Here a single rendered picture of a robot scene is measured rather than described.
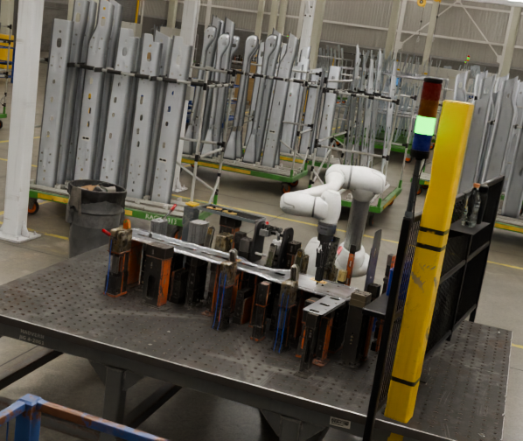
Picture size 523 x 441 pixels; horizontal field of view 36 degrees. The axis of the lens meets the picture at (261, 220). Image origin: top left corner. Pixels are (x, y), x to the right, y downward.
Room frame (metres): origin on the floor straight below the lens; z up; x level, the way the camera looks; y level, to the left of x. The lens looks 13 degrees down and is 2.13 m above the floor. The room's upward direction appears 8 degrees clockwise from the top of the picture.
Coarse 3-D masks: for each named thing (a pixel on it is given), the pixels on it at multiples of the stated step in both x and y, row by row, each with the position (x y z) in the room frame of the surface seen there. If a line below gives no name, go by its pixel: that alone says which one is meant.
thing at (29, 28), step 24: (24, 0) 7.20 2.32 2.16; (24, 24) 7.19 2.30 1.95; (24, 48) 7.19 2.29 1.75; (24, 72) 7.18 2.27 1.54; (24, 96) 7.17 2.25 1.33; (24, 120) 7.17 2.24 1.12; (24, 144) 7.19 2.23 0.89; (24, 168) 7.22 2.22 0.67; (24, 192) 7.25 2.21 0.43; (24, 216) 7.28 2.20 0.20; (24, 240) 7.13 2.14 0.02
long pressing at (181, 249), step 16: (144, 240) 4.13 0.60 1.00; (176, 240) 4.23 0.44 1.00; (192, 256) 3.98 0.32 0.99; (208, 256) 3.99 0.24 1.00; (224, 256) 4.03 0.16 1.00; (240, 256) 4.06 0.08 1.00; (256, 272) 3.84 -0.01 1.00; (272, 272) 3.87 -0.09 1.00; (288, 272) 3.91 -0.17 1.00; (304, 288) 3.69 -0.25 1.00; (320, 288) 3.72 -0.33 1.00; (336, 288) 3.76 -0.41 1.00; (352, 288) 3.79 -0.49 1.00
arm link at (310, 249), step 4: (312, 240) 4.59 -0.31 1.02; (316, 240) 4.58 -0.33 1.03; (308, 244) 4.60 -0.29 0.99; (312, 244) 4.57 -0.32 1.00; (316, 244) 4.56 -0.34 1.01; (308, 248) 4.57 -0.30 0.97; (312, 248) 4.55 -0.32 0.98; (316, 248) 4.55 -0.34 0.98; (308, 252) 4.57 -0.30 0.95; (312, 252) 4.55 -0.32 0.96; (316, 252) 4.54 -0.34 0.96; (312, 256) 4.54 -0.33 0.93; (312, 260) 4.54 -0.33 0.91; (308, 264) 4.55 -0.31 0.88; (312, 264) 4.54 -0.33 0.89; (308, 268) 4.55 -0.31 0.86; (312, 268) 4.54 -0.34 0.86; (316, 268) 4.54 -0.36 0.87; (308, 272) 4.56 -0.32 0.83; (312, 272) 4.55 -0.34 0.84
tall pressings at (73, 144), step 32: (64, 32) 8.30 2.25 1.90; (96, 32) 8.51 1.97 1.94; (128, 32) 8.44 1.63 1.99; (160, 32) 8.61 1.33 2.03; (64, 64) 8.28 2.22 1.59; (96, 64) 8.46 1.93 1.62; (128, 64) 8.41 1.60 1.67; (160, 64) 8.39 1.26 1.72; (64, 96) 8.30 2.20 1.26; (96, 96) 8.44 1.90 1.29; (128, 96) 8.42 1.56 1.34; (160, 96) 8.54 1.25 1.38; (64, 128) 8.46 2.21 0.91; (96, 128) 8.46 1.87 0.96; (128, 128) 8.59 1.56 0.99; (160, 128) 8.33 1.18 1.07; (64, 160) 8.47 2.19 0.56; (96, 160) 8.62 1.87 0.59; (128, 160) 8.37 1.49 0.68; (160, 160) 8.24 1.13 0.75; (128, 192) 8.28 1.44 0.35; (160, 192) 8.21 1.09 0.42
